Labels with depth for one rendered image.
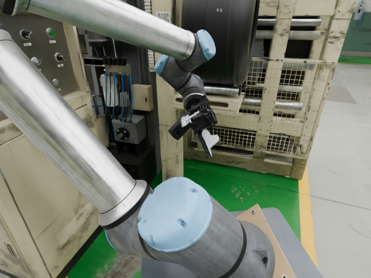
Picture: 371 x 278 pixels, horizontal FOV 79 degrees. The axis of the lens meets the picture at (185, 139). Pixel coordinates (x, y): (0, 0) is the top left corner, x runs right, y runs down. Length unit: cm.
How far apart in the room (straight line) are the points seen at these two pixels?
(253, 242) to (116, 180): 34
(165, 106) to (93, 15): 93
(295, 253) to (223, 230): 40
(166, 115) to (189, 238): 107
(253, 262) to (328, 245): 123
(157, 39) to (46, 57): 63
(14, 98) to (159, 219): 36
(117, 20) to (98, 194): 39
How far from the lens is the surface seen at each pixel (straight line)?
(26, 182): 111
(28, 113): 55
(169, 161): 159
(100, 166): 55
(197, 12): 106
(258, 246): 57
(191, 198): 44
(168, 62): 83
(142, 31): 62
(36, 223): 121
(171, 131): 76
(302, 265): 82
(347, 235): 189
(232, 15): 102
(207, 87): 121
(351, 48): 1071
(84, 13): 56
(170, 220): 43
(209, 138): 74
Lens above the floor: 123
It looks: 28 degrees down
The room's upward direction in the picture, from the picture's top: straight up
